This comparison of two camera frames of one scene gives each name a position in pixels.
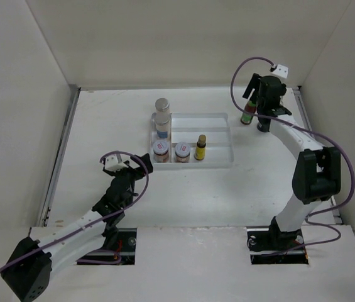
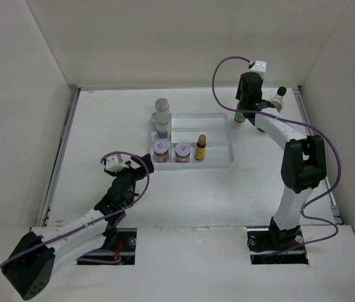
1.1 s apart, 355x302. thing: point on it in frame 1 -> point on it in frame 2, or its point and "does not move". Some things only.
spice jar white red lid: x=182 y=151 does not move
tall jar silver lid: x=163 y=125 does not move
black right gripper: x=254 y=83 -> x=239 y=92
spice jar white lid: x=161 y=148 does not move
